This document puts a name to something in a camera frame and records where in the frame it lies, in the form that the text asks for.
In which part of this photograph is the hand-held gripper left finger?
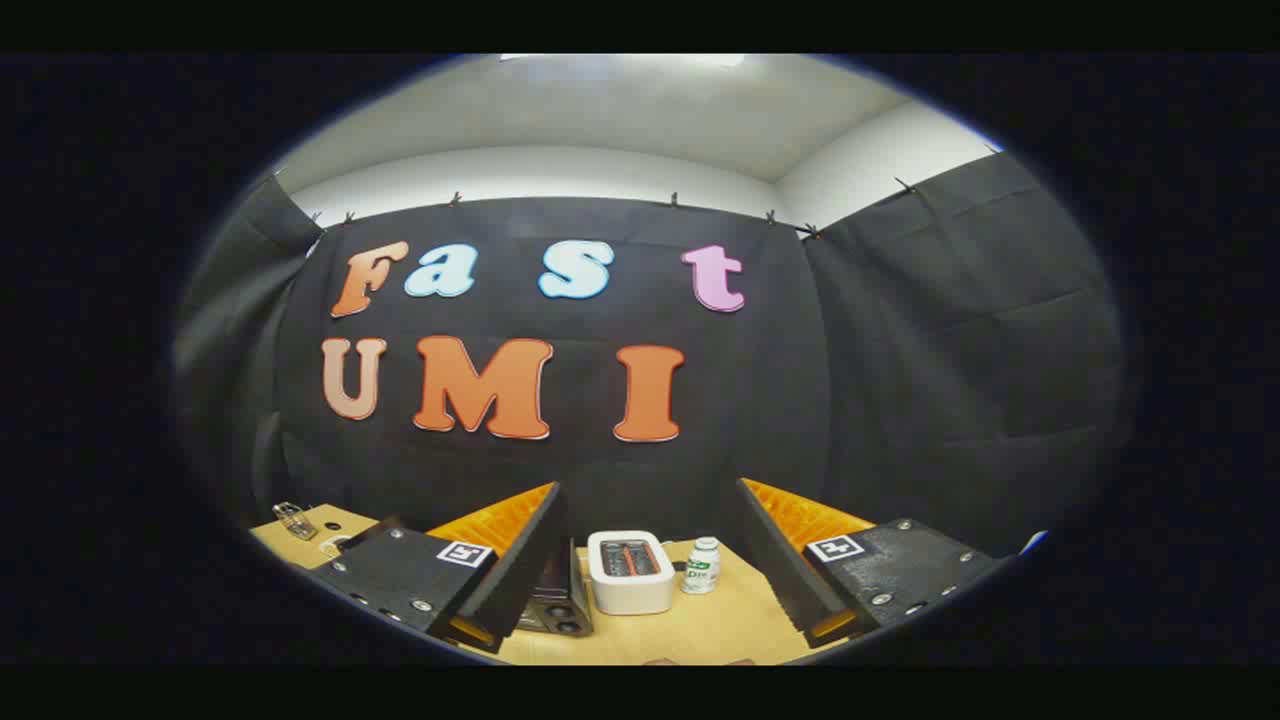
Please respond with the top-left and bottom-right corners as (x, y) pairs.
(308, 481), (573, 656)

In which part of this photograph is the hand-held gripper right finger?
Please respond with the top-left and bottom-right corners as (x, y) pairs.
(737, 477), (1003, 650)

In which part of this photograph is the small metal wire basket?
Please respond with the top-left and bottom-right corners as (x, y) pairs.
(272, 501), (319, 542)

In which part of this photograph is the black toaster oven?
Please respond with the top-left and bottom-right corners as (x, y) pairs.
(518, 538), (595, 637)

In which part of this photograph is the white bottle green label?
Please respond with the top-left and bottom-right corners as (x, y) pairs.
(680, 537), (722, 597)

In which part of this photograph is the white slot toaster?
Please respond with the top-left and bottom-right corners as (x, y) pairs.
(586, 530), (677, 616)

